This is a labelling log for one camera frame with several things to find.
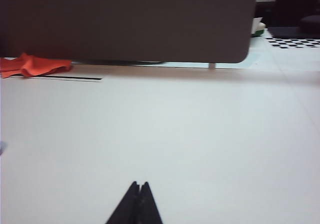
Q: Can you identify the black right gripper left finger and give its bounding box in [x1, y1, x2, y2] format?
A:
[104, 181, 141, 224]

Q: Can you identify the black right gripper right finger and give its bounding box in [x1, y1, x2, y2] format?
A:
[136, 181, 164, 224]

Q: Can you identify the orange cloth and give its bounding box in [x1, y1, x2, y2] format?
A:
[0, 52, 73, 79]

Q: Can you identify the grey desk divider panel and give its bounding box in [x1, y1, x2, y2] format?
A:
[0, 0, 259, 65]

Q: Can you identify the green and white object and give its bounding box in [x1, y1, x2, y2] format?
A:
[250, 17, 266, 38]

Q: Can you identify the black white checkerboard sheet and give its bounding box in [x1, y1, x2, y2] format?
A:
[264, 36, 320, 50]

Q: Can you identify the black round ottoman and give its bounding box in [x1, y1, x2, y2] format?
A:
[298, 14, 320, 34]

